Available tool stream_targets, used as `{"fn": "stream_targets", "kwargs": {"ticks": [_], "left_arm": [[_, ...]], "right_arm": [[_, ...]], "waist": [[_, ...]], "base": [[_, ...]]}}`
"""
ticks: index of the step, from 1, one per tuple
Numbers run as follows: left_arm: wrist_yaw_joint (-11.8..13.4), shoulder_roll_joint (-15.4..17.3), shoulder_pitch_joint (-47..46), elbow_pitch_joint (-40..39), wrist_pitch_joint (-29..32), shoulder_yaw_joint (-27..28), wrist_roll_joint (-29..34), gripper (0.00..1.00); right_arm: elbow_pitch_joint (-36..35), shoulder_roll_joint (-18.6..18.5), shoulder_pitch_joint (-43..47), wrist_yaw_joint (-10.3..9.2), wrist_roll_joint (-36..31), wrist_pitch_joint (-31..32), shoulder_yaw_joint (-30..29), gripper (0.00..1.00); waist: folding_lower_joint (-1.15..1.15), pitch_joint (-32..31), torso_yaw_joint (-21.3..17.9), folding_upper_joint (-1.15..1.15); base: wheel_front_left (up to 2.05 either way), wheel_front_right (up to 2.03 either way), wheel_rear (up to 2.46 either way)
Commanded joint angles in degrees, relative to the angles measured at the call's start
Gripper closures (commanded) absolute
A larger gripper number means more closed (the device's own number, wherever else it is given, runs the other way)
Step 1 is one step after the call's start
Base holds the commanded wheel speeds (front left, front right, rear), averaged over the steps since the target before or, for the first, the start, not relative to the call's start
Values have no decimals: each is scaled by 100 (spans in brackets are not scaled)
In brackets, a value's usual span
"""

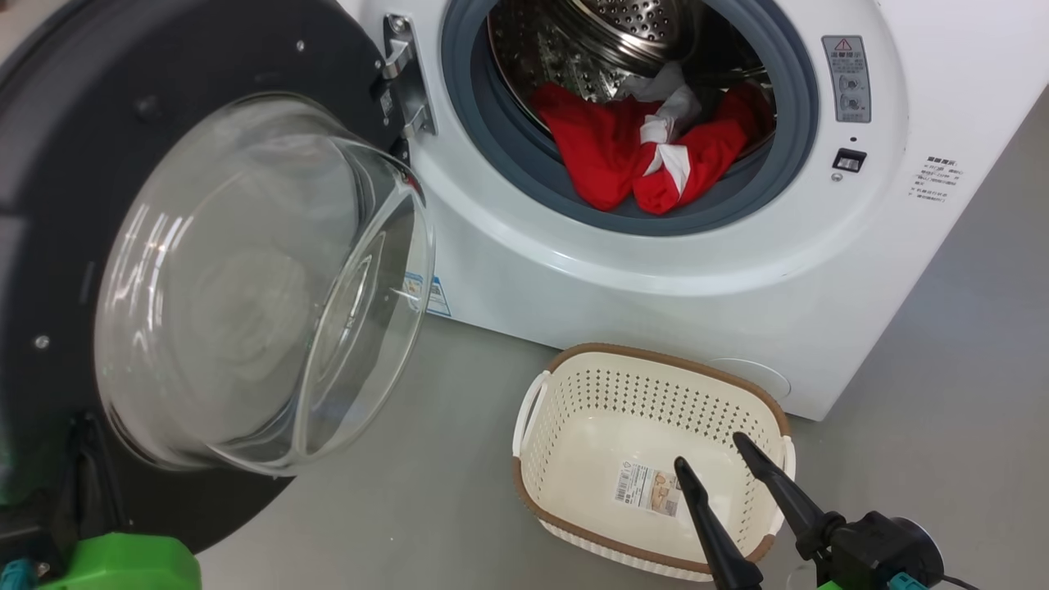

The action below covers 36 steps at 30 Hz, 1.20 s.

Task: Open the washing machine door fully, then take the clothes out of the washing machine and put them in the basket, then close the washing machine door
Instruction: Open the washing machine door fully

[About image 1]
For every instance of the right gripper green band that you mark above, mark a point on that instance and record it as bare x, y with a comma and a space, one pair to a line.
829, 574

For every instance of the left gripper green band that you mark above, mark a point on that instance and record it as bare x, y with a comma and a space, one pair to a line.
123, 565

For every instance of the black round washer door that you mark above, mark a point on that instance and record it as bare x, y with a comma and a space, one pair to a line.
49, 164

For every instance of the red and white garment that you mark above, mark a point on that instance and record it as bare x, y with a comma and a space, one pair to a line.
598, 156

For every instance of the printed label sticker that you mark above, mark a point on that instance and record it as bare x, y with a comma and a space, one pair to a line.
643, 487

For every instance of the cream laundry basket brown rim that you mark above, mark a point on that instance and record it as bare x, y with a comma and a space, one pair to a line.
623, 385

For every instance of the white front-load washing machine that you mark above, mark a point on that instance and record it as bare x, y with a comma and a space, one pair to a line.
656, 287

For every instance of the black door latch slot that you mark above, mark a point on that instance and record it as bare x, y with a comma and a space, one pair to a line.
849, 160

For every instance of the grey rubber door gasket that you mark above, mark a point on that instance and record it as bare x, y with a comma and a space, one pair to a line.
492, 156

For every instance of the metal door hinge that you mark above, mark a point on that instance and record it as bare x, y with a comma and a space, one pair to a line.
406, 57

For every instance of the round white filter cover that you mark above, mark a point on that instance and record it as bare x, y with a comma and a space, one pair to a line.
758, 378

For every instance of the blue energy label sticker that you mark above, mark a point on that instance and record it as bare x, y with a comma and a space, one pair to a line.
438, 299

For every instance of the grey warning sticker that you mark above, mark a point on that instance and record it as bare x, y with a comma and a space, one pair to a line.
846, 78

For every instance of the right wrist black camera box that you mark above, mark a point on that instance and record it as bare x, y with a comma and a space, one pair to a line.
893, 545

